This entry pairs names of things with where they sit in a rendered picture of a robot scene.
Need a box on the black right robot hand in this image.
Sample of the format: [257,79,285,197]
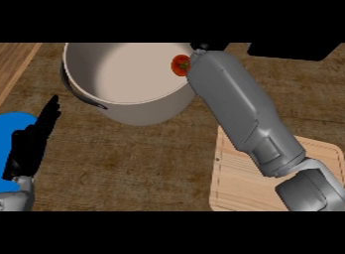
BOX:
[189,42,232,53]

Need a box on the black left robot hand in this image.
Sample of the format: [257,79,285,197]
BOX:
[2,94,64,182]

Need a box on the red tomato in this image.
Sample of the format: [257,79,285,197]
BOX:
[170,54,192,77]

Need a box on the light wooden board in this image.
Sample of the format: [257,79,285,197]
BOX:
[0,42,45,121]

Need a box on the pale wooden cutting board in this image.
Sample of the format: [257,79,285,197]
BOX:
[209,124,345,212]

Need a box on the blue plate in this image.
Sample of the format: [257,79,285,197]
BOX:
[0,111,40,196]

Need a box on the black appliance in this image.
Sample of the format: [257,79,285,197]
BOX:
[248,42,343,63]

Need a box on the white pot with black handle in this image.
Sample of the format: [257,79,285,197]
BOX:
[59,42,200,127]

